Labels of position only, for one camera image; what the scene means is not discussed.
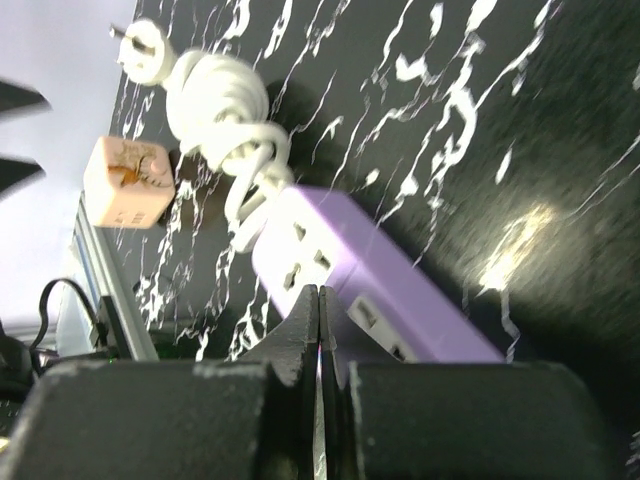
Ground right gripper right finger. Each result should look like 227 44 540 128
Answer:
318 287 624 479

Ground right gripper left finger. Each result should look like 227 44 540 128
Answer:
1 286 319 479

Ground pink cube deer adapter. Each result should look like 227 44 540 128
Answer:
83 136 176 229

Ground purple power strip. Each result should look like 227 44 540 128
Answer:
251 186 504 363

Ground white cable of purple strip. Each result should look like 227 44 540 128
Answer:
108 18 296 254

